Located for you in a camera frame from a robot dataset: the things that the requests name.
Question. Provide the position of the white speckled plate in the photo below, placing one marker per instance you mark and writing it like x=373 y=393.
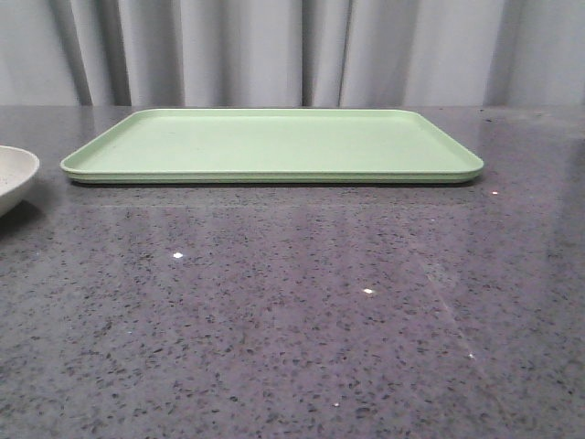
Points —
x=18 y=170

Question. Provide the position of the light green plastic tray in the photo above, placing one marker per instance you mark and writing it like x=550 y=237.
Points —
x=273 y=146

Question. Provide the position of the grey pleated curtain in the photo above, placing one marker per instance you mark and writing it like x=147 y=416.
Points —
x=292 y=53

